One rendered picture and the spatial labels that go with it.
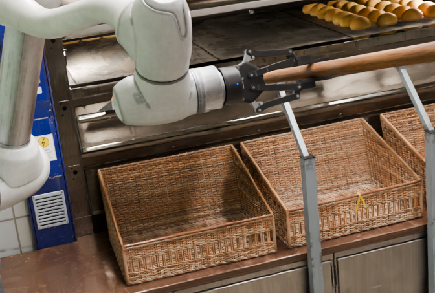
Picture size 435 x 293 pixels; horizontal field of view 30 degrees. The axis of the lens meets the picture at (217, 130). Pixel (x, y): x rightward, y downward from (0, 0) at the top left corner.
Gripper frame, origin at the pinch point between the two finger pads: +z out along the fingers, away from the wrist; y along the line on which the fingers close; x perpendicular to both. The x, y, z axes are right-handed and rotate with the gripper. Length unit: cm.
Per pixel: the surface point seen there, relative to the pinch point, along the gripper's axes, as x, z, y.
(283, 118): -158, 50, 18
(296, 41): -167, 64, -12
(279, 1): -131, 46, -27
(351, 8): -193, 104, -24
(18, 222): -166, -61, 39
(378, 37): -151, 94, -8
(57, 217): -163, -47, 40
